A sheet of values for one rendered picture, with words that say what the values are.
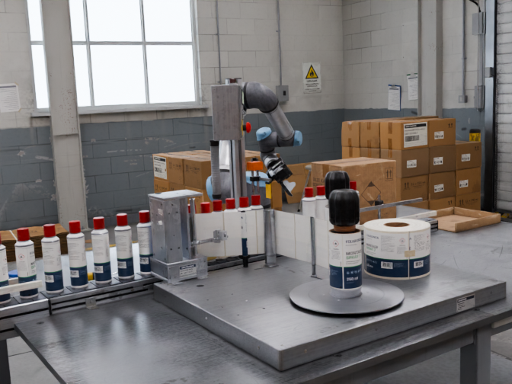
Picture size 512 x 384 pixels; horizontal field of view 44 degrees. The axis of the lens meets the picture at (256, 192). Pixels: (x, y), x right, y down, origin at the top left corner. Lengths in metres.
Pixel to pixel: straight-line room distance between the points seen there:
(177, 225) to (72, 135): 5.55
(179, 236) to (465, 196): 4.91
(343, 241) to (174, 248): 0.55
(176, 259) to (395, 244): 0.65
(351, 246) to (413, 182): 4.37
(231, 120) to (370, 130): 4.05
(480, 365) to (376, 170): 1.23
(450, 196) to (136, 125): 3.65
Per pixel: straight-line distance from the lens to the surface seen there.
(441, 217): 3.12
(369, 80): 8.75
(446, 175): 6.36
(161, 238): 1.97
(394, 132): 5.94
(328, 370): 1.47
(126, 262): 2.05
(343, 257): 1.71
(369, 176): 2.86
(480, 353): 1.89
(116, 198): 7.70
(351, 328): 1.57
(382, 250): 1.94
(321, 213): 2.43
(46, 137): 7.44
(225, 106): 2.20
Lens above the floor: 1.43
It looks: 9 degrees down
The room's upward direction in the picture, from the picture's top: 2 degrees counter-clockwise
